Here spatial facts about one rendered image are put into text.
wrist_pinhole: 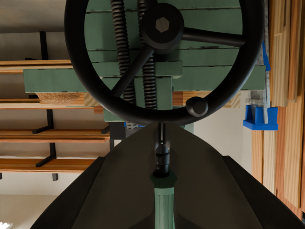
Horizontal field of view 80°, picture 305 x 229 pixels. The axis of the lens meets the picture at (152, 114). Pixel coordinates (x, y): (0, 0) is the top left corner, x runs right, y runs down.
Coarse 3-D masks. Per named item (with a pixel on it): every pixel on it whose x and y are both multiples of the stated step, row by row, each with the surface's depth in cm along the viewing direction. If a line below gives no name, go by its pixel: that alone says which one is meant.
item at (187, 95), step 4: (184, 92) 61; (188, 92) 61; (192, 92) 60; (196, 92) 60; (80, 96) 62; (184, 96) 61; (188, 96) 61; (192, 96) 61; (40, 100) 63; (76, 100) 62; (80, 100) 62; (184, 100) 61
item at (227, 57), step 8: (232, 48) 44; (96, 56) 45; (104, 56) 45; (112, 56) 45; (168, 56) 44; (176, 56) 44; (184, 56) 44; (192, 56) 44; (200, 56) 44; (208, 56) 44; (216, 56) 44; (224, 56) 44; (232, 56) 44; (184, 64) 44; (192, 64) 44; (200, 64) 44; (208, 64) 44; (216, 64) 44; (224, 64) 44; (232, 64) 44
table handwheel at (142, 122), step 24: (72, 0) 26; (144, 0) 26; (240, 0) 26; (72, 24) 26; (144, 24) 25; (168, 24) 24; (264, 24) 26; (72, 48) 26; (144, 48) 27; (168, 48) 26; (240, 48) 27; (240, 72) 26; (96, 96) 27; (216, 96) 27; (144, 120) 27; (168, 120) 27; (192, 120) 27
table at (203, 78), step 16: (96, 64) 36; (112, 64) 36; (160, 64) 35; (176, 64) 35; (32, 80) 46; (48, 80) 46; (64, 80) 46; (176, 80) 45; (192, 80) 45; (208, 80) 45; (256, 80) 44
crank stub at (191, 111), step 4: (196, 96) 23; (188, 100) 23; (192, 100) 22; (196, 100) 22; (200, 100) 21; (204, 100) 22; (188, 104) 22; (192, 104) 22; (196, 104) 21; (200, 104) 21; (204, 104) 21; (188, 108) 22; (192, 108) 22; (196, 108) 21; (200, 108) 21; (204, 108) 21; (188, 112) 23; (192, 112) 22; (196, 112) 22; (200, 112) 22; (204, 112) 22; (196, 116) 22; (200, 116) 22
